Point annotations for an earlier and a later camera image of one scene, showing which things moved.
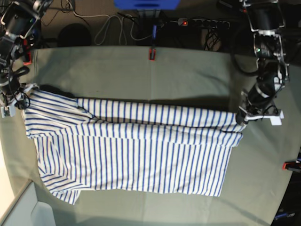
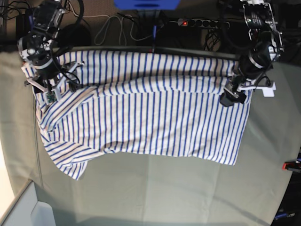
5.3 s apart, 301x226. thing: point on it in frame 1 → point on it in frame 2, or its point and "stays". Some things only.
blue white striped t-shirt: x=87 y=145 → x=148 y=102
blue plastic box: x=146 y=4 stays
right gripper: x=257 y=97 → x=231 y=94
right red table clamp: x=292 y=166 stays
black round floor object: x=74 y=35 stays
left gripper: x=18 y=96 → x=50 y=95
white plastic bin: x=26 y=210 stays
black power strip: x=203 y=23 stays
